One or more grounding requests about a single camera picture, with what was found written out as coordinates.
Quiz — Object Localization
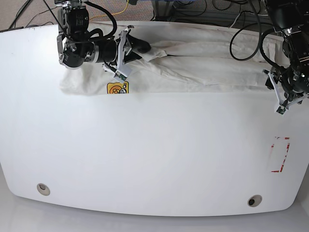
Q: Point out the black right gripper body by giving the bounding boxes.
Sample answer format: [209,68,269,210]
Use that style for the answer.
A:
[93,40,118,64]

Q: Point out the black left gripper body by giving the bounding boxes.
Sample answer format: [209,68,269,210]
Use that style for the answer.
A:
[281,67,309,94]

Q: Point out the white t-shirt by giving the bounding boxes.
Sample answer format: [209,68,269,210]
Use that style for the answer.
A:
[60,23,270,96]

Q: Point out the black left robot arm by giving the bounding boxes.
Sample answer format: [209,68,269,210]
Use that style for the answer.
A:
[264,0,309,93]

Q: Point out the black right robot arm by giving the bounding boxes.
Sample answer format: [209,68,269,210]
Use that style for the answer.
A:
[55,0,151,72]

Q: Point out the red tape rectangle marker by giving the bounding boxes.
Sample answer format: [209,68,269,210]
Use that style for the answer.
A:
[267,137,290,173]

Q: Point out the black looped cable left arm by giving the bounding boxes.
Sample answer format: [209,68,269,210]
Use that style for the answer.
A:
[229,0,285,71]

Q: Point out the yellow cable on floor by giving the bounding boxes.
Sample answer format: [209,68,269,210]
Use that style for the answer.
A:
[90,0,128,21]

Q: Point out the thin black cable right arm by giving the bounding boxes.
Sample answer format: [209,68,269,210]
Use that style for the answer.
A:
[43,0,73,39]

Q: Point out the white cable on floor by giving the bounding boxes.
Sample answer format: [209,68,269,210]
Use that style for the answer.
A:
[228,10,271,29]

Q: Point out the right table cable grommet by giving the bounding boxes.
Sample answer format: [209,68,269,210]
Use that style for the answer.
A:
[247,195,262,207]

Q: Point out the table cable grommet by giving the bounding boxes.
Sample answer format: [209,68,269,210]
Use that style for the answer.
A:
[247,195,262,207]
[37,183,50,196]

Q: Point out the left table cable grommet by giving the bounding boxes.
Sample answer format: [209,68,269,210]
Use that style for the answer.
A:
[37,183,50,196]

